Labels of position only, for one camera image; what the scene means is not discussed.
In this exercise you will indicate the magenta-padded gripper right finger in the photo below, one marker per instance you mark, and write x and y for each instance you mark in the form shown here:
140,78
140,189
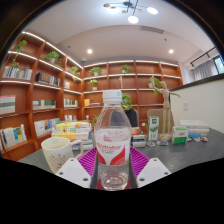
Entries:
154,170

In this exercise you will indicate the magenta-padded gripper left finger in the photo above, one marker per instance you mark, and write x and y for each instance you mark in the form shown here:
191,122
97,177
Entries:
71,171

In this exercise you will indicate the clear plastic water bottle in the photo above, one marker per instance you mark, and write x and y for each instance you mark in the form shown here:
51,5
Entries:
112,146

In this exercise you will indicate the cream patterned mug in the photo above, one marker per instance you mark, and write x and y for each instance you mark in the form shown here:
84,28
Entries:
56,153

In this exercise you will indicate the dark book stack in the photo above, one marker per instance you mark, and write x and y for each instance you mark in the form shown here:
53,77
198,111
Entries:
138,136

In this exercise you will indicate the colourful book stack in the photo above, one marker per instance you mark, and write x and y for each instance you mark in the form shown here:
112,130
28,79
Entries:
71,130

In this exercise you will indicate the tall green white carton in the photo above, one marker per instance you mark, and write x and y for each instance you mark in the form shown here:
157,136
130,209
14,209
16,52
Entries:
153,128

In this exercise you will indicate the small green white box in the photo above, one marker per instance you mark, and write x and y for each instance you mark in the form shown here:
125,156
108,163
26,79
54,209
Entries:
180,135

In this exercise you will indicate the black office chair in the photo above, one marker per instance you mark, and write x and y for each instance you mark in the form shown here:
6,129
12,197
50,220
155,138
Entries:
132,117

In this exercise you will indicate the white box stack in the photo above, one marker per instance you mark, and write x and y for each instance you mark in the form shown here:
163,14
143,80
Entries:
195,127

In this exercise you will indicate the wooden artist mannequin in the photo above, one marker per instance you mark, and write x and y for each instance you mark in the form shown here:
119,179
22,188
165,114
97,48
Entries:
166,110

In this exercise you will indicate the wooden shelf unit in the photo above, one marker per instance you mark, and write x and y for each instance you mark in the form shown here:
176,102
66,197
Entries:
40,103

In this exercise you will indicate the grey curtain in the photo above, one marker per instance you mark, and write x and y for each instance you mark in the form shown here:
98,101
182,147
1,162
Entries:
205,70

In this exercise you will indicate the recessed ceiling light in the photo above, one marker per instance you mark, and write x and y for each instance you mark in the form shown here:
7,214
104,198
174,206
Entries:
171,51
89,51

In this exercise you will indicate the window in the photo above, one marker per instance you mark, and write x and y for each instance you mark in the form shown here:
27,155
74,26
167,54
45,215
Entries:
219,65

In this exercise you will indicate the ceiling air vent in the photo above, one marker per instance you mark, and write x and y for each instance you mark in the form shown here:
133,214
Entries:
152,29

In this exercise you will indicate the multi-bulb ceiling lamp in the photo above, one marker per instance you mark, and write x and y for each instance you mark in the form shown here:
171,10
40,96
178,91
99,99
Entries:
132,13

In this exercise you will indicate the black track light rail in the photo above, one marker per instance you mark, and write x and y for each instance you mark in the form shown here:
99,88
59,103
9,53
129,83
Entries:
204,55

